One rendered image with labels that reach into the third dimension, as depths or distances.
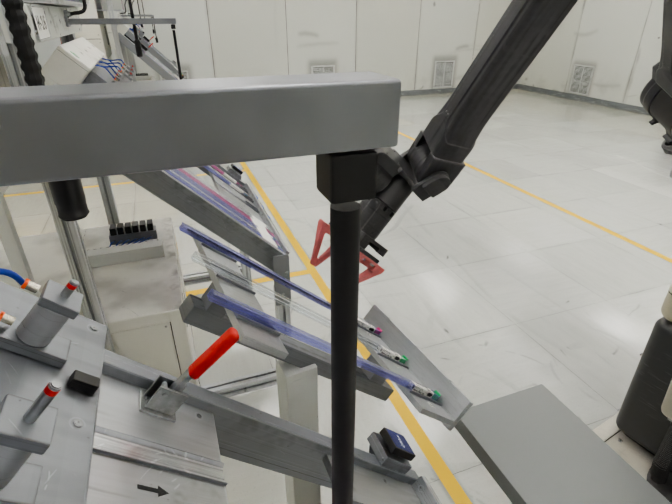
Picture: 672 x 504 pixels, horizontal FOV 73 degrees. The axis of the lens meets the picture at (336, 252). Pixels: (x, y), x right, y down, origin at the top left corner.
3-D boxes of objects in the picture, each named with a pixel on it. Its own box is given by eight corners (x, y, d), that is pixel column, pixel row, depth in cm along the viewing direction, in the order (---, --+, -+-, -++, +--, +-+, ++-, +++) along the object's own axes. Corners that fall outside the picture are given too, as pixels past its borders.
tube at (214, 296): (431, 396, 86) (436, 390, 86) (436, 401, 85) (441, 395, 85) (206, 295, 56) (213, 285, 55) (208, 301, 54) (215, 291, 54)
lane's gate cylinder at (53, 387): (36, 416, 21) (64, 381, 21) (33, 426, 21) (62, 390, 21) (23, 412, 21) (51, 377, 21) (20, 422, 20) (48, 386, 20)
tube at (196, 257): (400, 360, 95) (403, 356, 94) (404, 364, 93) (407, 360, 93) (190, 256, 64) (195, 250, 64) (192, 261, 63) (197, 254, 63)
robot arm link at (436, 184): (455, 185, 68) (438, 148, 73) (419, 142, 60) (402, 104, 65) (389, 225, 73) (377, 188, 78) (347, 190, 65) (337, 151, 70)
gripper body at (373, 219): (356, 241, 68) (386, 202, 67) (327, 217, 76) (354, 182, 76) (382, 260, 72) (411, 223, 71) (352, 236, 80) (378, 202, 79)
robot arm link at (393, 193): (424, 188, 73) (402, 176, 77) (402, 166, 68) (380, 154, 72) (397, 222, 73) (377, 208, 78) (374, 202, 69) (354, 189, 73)
